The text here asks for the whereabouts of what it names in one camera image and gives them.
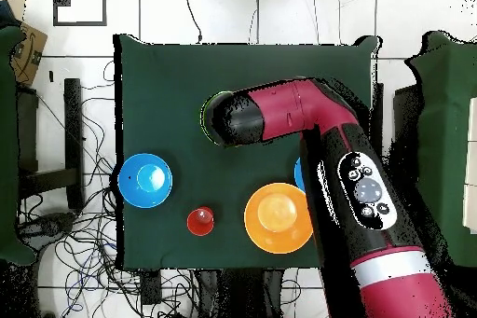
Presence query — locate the large green bowl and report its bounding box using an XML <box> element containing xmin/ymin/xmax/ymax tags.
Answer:
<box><xmin>199</xmin><ymin>90</ymin><xmax>226</xmax><ymax>144</ymax></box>

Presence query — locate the cardboard box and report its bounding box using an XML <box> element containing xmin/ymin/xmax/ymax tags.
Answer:
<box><xmin>8</xmin><ymin>21</ymin><xmax>48</xmax><ymax>89</ymax></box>

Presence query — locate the green cloth covered table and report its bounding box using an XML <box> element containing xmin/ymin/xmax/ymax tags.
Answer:
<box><xmin>405</xmin><ymin>30</ymin><xmax>477</xmax><ymax>267</ymax></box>
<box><xmin>0</xmin><ymin>24</ymin><xmax>36</xmax><ymax>267</ymax></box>

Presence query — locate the black power strip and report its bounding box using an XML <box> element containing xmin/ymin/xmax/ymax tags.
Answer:
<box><xmin>140</xmin><ymin>270</ymin><xmax>163</xmax><ymax>306</ymax></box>

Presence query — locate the large yellow bowl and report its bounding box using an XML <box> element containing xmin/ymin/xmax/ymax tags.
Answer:
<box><xmin>243</xmin><ymin>182</ymin><xmax>314</xmax><ymax>256</ymax></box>

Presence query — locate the black floor stand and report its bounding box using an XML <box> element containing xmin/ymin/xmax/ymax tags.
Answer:
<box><xmin>16</xmin><ymin>77</ymin><xmax>85</xmax><ymax>211</ymax></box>
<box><xmin>371</xmin><ymin>81</ymin><xmax>424</xmax><ymax>185</ymax></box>

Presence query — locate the large blue bowl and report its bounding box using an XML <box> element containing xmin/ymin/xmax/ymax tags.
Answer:
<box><xmin>293</xmin><ymin>157</ymin><xmax>307</xmax><ymax>193</ymax></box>
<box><xmin>117</xmin><ymin>152</ymin><xmax>173</xmax><ymax>210</ymax></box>

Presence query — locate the dark green table cloth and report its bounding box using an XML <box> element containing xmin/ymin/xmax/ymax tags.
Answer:
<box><xmin>113</xmin><ymin>33</ymin><xmax>381</xmax><ymax>270</ymax></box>

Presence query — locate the black floor cable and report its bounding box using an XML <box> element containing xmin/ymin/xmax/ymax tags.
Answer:
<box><xmin>181</xmin><ymin>0</ymin><xmax>203</xmax><ymax>44</ymax></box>

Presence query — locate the orange cup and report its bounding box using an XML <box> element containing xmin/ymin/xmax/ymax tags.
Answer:
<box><xmin>186</xmin><ymin>206</ymin><xmax>215</xmax><ymax>238</ymax></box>

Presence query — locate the black chair base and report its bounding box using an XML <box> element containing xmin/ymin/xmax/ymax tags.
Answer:
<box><xmin>16</xmin><ymin>211</ymin><xmax>77</xmax><ymax>250</ymax></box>

